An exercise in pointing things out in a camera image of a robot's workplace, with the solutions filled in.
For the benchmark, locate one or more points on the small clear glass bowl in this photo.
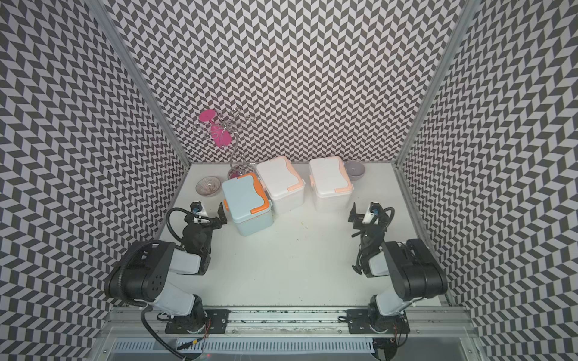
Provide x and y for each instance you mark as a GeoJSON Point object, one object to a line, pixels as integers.
{"type": "Point", "coordinates": [208, 186]}

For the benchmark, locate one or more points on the white first aid box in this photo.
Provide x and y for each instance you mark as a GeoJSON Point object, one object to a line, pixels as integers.
{"type": "Point", "coordinates": [330, 183]}
{"type": "Point", "coordinates": [285, 186]}

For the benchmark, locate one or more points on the right white first aid box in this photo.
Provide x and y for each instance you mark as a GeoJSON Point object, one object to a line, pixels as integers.
{"type": "Point", "coordinates": [330, 183]}

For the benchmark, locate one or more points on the silver wire stand pink ornaments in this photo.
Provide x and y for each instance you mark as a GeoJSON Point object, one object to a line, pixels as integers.
{"type": "Point", "coordinates": [225, 130]}

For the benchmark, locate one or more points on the blue first aid kit box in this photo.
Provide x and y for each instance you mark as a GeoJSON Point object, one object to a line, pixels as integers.
{"type": "Point", "coordinates": [248, 204]}

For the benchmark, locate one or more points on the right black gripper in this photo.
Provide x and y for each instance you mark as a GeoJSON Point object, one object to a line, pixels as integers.
{"type": "Point", "coordinates": [360, 223]}

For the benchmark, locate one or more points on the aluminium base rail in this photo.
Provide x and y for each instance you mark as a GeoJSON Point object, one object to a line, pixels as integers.
{"type": "Point", "coordinates": [338, 321]}

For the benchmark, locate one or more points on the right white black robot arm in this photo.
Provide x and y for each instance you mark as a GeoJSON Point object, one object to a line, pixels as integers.
{"type": "Point", "coordinates": [414, 272]}

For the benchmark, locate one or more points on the middle white first aid box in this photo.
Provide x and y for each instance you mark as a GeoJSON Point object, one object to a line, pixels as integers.
{"type": "Point", "coordinates": [285, 186]}

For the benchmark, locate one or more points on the small grey round bowl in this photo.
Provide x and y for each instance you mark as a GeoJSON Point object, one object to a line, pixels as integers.
{"type": "Point", "coordinates": [355, 170]}

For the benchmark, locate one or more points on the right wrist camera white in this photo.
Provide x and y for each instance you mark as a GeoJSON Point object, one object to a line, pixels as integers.
{"type": "Point", "coordinates": [372, 213]}

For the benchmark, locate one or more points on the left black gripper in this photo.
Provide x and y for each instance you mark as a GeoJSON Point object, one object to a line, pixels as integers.
{"type": "Point", "coordinates": [214, 220]}

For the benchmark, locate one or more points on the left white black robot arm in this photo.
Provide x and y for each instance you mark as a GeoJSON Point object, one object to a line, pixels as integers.
{"type": "Point", "coordinates": [141, 277]}

